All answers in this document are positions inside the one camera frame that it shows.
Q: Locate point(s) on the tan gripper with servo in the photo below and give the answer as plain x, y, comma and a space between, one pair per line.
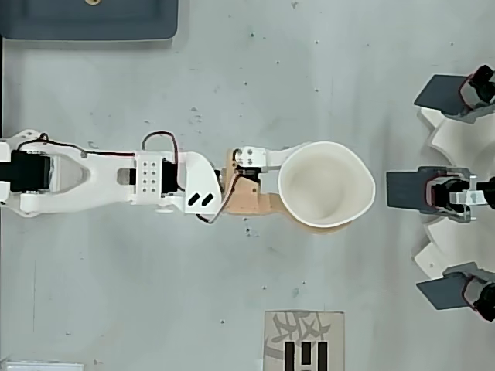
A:
244, 195

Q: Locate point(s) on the black paper cup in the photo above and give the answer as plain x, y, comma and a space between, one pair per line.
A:
325, 181

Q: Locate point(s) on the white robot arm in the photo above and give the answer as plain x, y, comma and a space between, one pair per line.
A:
104, 181

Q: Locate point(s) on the grey dispenser unit with plate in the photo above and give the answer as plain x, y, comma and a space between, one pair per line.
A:
441, 293
441, 94
406, 189

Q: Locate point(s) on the cardboard card with black bars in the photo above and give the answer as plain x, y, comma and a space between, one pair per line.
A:
305, 326

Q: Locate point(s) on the white round machine base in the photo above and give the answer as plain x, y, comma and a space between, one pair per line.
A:
456, 143

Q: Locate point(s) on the dark grey plastic tray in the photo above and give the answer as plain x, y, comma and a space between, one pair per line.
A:
116, 19

